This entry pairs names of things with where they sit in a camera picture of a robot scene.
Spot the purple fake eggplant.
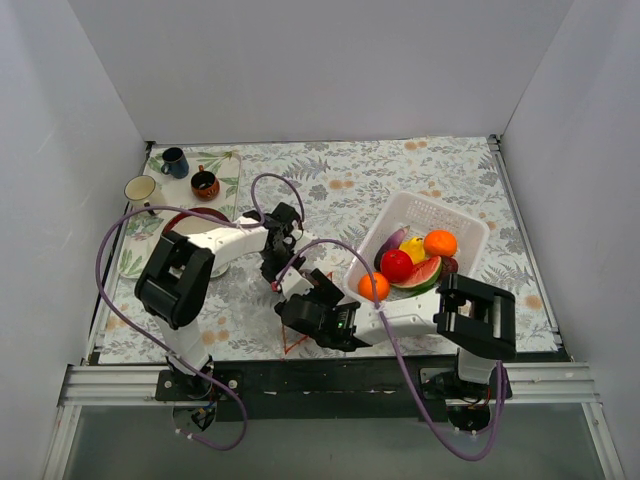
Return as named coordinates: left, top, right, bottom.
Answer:
left=374, top=226, right=410, bottom=271

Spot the white perforated plastic basket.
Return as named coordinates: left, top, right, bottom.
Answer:
left=342, top=191, right=489, bottom=313

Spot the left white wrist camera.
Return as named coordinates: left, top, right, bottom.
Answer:
left=297, top=231, right=318, bottom=248

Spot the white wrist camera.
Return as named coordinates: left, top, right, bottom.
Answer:
left=297, top=231, right=318, bottom=248
left=271, top=269, right=313, bottom=300

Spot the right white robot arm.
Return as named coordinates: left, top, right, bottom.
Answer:
left=274, top=270, right=516, bottom=398

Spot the leaf patterned serving tray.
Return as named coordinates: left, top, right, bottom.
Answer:
left=118, top=147, right=241, bottom=279

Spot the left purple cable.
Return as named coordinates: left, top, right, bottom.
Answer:
left=95, top=172, right=306, bottom=450

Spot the purple cable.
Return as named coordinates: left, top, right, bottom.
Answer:
left=95, top=172, right=306, bottom=450
left=272, top=238, right=509, bottom=461

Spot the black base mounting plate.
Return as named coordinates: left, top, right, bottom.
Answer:
left=155, top=355, right=512, bottom=423

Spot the fake watermelon slice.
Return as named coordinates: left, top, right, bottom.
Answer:
left=394, top=256, right=443, bottom=290

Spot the dark blue mug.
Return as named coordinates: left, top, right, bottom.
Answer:
left=160, top=147, right=189, bottom=179

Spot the red fake apple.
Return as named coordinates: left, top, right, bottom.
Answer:
left=380, top=249, right=413, bottom=284

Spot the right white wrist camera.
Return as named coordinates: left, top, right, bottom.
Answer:
left=271, top=269, right=313, bottom=300

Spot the aluminium frame rail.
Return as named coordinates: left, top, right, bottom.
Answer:
left=60, top=361, right=600, bottom=405

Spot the orange fake mandarin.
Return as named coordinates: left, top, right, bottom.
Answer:
left=423, top=230, right=458, bottom=257

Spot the clear zip top bag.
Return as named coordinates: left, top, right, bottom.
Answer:
left=217, top=254, right=344, bottom=360

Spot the brown orange small cup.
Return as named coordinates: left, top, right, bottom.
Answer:
left=190, top=165, right=220, bottom=201

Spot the red rimmed plate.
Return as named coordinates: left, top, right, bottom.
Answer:
left=162, top=206, right=232, bottom=279

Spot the floral patterned tablecloth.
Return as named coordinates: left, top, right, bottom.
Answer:
left=97, top=135, right=559, bottom=365

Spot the yellow fake lemon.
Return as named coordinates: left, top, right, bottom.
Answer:
left=399, top=237, right=427, bottom=265

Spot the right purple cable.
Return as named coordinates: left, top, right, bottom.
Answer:
left=272, top=238, right=509, bottom=461

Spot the cream enamel mug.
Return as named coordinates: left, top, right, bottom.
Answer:
left=124, top=175, right=165, bottom=217

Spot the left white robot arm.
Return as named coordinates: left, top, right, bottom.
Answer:
left=134, top=202, right=303, bottom=400

